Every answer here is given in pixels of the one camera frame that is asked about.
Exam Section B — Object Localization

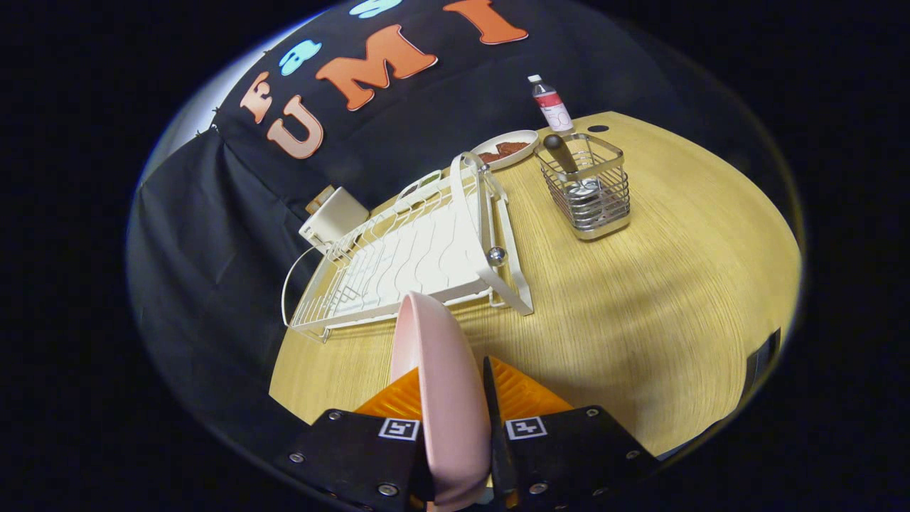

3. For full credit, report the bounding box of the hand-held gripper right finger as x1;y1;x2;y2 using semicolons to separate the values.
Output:
482;356;660;512

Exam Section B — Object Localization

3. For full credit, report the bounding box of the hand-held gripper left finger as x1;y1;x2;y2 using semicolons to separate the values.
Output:
284;366;436;512

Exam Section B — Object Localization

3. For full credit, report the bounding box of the pink plate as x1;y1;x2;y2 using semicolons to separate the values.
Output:
389;292;493;511

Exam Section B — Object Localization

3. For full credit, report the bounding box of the metal wire basket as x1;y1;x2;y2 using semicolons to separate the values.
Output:
533;133;632;241

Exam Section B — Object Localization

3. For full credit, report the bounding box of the white wire dish rack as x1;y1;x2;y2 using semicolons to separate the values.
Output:
282;151;534;343

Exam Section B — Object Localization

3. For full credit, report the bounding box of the dark-handled metal spoon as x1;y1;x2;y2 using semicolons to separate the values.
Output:
543;134;604;214

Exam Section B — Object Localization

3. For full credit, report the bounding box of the white divided seasoning dish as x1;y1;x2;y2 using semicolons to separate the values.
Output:
398;169;443;203

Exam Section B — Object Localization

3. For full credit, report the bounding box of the beige plate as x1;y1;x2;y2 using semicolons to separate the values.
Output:
471;129;540;171

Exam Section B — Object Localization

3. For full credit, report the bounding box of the white toaster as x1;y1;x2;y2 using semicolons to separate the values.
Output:
299;185;370;250

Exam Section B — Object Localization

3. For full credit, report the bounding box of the black backdrop cloth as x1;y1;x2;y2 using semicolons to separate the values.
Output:
128;0;804;456

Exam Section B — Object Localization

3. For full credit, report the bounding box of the clear bottle with red label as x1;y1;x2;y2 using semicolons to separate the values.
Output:
528;75;574;136

